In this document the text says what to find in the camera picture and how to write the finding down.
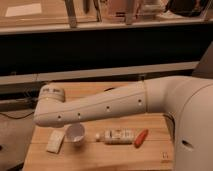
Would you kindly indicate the black bag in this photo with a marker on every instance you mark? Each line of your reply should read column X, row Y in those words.
column 186, row 8

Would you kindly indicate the metal table leg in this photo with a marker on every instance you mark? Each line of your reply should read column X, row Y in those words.
column 71, row 13

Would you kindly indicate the orange carrot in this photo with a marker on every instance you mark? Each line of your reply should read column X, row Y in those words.
column 141, row 138

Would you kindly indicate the white paper sheet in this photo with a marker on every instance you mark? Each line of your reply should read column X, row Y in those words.
column 29, row 9

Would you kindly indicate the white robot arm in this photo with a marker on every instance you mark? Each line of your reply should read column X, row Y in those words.
column 188, row 100

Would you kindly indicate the white paper cup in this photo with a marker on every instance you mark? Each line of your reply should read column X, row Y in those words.
column 75, row 133

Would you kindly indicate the white sponge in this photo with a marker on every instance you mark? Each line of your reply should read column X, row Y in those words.
column 55, row 141

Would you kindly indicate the clear plastic bottle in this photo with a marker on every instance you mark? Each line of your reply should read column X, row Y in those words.
column 115, row 136

